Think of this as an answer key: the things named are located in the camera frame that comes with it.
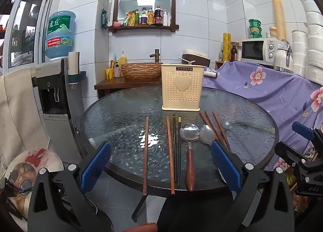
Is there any printed round stool cushion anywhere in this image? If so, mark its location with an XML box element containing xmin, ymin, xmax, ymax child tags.
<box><xmin>4</xmin><ymin>147</ymin><xmax>64</xmax><ymax>225</ymax></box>

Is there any grey water dispenser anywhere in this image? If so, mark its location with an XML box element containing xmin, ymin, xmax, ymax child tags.
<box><xmin>30</xmin><ymin>59</ymin><xmax>87</xmax><ymax>164</ymax></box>

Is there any black chopstick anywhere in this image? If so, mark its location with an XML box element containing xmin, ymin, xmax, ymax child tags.
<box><xmin>173</xmin><ymin>114</ymin><xmax>178</xmax><ymax>182</ymax></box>

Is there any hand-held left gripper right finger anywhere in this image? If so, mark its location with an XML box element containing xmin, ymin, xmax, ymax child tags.
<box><xmin>211</xmin><ymin>141</ymin><xmax>296</xmax><ymax>232</ymax></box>

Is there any woven pattern wash basin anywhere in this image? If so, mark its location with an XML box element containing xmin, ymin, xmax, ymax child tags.
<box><xmin>121</xmin><ymin>63</ymin><xmax>162</xmax><ymax>80</ymax></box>

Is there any tall stack of paper cups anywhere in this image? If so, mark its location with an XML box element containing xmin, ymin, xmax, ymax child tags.
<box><xmin>271</xmin><ymin>0</ymin><xmax>287</xmax><ymax>42</ymax></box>

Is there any purple label bottle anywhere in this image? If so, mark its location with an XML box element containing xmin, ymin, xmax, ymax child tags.
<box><xmin>140</xmin><ymin>7</ymin><xmax>148</xmax><ymax>26</ymax></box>

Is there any white framed window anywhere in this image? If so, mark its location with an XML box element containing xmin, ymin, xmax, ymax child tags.
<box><xmin>1</xmin><ymin>0</ymin><xmax>55</xmax><ymax>75</ymax></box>

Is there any purple floral cloth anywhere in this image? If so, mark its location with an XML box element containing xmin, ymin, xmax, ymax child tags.
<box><xmin>202</xmin><ymin>61</ymin><xmax>323</xmax><ymax>179</ymax></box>

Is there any wooden washstand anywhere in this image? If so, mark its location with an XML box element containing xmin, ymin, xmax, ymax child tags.
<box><xmin>94</xmin><ymin>77</ymin><xmax>163</xmax><ymax>99</ymax></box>

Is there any brown white rice cooker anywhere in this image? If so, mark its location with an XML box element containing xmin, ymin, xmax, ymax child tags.
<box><xmin>182</xmin><ymin>49</ymin><xmax>211</xmax><ymax>68</ymax></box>

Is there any beige cloth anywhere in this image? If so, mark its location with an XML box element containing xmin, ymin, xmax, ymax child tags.
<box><xmin>0</xmin><ymin>67</ymin><xmax>49</xmax><ymax>169</ymax></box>

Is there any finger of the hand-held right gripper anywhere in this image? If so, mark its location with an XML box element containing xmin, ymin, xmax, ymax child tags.
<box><xmin>292</xmin><ymin>121</ymin><xmax>323</xmax><ymax>157</ymax></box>
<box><xmin>275</xmin><ymin>142</ymin><xmax>323</xmax><ymax>172</ymax></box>

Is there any round glass table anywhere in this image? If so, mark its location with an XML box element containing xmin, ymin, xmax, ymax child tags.
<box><xmin>76</xmin><ymin>85</ymin><xmax>280</xmax><ymax>222</ymax></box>

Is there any white kettle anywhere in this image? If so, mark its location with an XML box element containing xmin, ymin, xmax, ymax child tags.
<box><xmin>274</xmin><ymin>40</ymin><xmax>294</xmax><ymax>72</ymax></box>

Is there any yellow wrapped roll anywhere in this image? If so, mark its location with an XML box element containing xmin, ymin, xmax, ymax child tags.
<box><xmin>223</xmin><ymin>33</ymin><xmax>232</xmax><ymax>61</ymax></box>

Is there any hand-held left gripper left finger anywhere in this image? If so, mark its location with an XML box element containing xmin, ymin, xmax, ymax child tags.
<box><xmin>27</xmin><ymin>141</ymin><xmax>114</xmax><ymax>232</ymax></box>

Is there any blue water bottle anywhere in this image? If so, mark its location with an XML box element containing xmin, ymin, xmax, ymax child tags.
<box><xmin>45</xmin><ymin>11</ymin><xmax>77</xmax><ymax>61</ymax></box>

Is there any dark soy sauce bottle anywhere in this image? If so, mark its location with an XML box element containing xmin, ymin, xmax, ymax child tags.
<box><xmin>154</xmin><ymin>5</ymin><xmax>163</xmax><ymax>26</ymax></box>

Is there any white microwave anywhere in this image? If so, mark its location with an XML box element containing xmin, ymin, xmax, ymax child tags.
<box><xmin>240</xmin><ymin>38</ymin><xmax>284</xmax><ymax>67</ymax></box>

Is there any wooden handle metal spoon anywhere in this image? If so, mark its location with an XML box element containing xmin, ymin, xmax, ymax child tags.
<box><xmin>180</xmin><ymin>123</ymin><xmax>200</xmax><ymax>192</ymax></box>

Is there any yellow seasoning packet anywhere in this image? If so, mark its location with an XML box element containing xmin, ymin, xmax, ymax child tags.
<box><xmin>122</xmin><ymin>11</ymin><xmax>135</xmax><ymax>27</ymax></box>

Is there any cream plastic utensil holder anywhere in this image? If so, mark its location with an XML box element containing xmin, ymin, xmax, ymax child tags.
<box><xmin>161</xmin><ymin>63</ymin><xmax>204</xmax><ymax>111</ymax></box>

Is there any wooden framed mirror shelf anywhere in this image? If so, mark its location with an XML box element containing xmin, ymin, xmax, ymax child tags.
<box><xmin>108</xmin><ymin>0</ymin><xmax>180</xmax><ymax>33</ymax></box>

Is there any green wall packet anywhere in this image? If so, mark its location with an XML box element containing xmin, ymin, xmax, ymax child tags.
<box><xmin>101</xmin><ymin>9</ymin><xmax>109</xmax><ymax>30</ymax></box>

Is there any bronze faucet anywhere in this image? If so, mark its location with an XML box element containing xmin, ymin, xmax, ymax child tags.
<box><xmin>149</xmin><ymin>49</ymin><xmax>161</xmax><ymax>64</ymax></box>

